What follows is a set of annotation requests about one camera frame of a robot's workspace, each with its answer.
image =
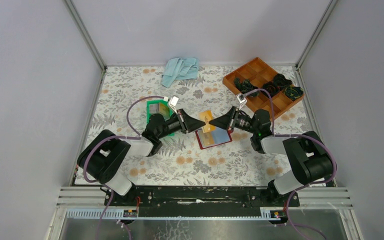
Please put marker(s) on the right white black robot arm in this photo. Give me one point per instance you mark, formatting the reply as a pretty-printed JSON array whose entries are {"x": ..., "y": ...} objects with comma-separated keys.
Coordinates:
[{"x": 307, "y": 156}]

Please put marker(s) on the dark rolled sock left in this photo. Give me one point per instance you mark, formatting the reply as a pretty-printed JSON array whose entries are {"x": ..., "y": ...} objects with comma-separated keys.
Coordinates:
[{"x": 244, "y": 86}]

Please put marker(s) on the dark rolled sock middle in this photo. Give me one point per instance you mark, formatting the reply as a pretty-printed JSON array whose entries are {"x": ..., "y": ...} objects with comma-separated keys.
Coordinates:
[{"x": 270, "y": 89}]

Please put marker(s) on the dark rolled sock right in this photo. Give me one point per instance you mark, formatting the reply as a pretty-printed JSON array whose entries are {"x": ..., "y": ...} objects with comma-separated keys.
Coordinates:
[{"x": 293, "y": 92}]

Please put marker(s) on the dark rolled sock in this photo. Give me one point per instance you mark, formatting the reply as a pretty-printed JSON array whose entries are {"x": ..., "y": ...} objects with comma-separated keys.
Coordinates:
[
  {"x": 244, "y": 86},
  {"x": 270, "y": 89},
  {"x": 281, "y": 82},
  {"x": 293, "y": 92}
]

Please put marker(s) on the gold VIP card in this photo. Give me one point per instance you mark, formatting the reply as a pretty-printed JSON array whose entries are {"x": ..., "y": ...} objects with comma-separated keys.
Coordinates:
[{"x": 207, "y": 140}]

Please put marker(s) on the green plastic bin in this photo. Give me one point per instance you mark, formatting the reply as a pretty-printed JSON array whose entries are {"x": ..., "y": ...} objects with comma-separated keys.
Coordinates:
[{"x": 157, "y": 114}]

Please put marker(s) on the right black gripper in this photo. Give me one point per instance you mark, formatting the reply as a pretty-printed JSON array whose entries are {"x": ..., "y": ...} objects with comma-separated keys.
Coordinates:
[{"x": 229, "y": 119}]

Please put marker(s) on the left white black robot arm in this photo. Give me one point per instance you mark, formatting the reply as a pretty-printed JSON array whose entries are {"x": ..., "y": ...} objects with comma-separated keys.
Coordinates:
[{"x": 103, "y": 157}]

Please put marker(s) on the red leather card holder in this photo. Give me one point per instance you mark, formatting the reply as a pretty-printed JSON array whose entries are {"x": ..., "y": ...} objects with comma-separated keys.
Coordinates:
[{"x": 214, "y": 138}]

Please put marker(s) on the light blue cloth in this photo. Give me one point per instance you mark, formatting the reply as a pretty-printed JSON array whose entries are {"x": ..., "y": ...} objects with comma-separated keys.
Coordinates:
[{"x": 178, "y": 69}]

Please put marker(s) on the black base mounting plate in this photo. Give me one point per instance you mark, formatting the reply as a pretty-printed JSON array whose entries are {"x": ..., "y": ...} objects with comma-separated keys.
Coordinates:
[{"x": 203, "y": 201}]

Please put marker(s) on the dark rolled sock top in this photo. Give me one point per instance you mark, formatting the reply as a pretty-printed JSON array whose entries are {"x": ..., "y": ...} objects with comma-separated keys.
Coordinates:
[{"x": 281, "y": 82}]

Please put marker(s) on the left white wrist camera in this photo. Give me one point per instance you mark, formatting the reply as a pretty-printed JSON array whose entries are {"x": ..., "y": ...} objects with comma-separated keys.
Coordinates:
[{"x": 171, "y": 102}]

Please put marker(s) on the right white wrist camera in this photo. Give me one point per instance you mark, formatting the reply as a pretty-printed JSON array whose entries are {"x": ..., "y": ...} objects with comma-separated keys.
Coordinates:
[{"x": 242, "y": 100}]

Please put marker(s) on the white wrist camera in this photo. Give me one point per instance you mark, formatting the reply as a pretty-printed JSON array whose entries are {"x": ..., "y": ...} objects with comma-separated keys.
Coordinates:
[
  {"x": 171, "y": 102},
  {"x": 242, "y": 100}
]

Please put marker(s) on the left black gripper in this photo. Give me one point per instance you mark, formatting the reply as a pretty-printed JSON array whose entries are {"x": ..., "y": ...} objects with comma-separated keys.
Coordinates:
[{"x": 187, "y": 123}]

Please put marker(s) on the orange compartment tray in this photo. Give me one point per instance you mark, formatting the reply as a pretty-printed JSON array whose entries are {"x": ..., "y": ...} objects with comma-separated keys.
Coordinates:
[{"x": 259, "y": 72}]

